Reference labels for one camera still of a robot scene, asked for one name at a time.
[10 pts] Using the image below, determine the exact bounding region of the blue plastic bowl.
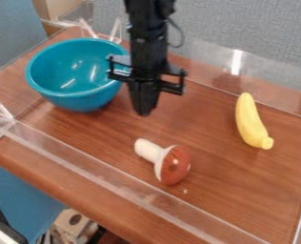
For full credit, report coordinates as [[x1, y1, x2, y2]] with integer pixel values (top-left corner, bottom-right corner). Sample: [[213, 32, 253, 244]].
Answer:
[[26, 38, 127, 112]]

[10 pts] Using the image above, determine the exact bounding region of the wooden block with hole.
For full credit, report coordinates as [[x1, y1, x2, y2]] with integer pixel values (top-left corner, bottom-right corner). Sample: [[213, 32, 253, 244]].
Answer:
[[50, 209, 98, 244]]

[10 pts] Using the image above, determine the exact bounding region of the brown white toy mushroom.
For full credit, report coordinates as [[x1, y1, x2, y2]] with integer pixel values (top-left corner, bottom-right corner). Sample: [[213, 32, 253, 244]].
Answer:
[[134, 138, 191, 185]]

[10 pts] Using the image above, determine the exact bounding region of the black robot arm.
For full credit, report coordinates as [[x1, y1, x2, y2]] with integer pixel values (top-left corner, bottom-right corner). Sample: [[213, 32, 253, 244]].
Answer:
[[107, 0, 186, 116]]

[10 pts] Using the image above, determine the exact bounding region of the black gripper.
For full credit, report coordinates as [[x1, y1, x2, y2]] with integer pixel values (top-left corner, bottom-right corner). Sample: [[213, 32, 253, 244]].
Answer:
[[107, 28, 186, 115]]

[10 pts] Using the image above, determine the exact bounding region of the yellow toy banana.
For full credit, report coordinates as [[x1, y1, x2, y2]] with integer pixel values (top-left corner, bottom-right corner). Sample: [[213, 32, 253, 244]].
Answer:
[[235, 92, 274, 150]]

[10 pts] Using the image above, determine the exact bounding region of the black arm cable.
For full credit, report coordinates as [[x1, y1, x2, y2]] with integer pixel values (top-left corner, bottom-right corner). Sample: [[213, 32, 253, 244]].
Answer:
[[165, 17, 187, 50]]

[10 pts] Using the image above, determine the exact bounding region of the blue cabinet panel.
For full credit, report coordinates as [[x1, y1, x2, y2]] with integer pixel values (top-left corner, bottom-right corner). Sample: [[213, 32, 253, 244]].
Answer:
[[0, 167, 66, 244]]

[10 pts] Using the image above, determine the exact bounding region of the clear acrylic barrier wall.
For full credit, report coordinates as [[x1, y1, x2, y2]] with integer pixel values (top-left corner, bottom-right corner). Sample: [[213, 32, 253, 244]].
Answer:
[[0, 17, 301, 244]]

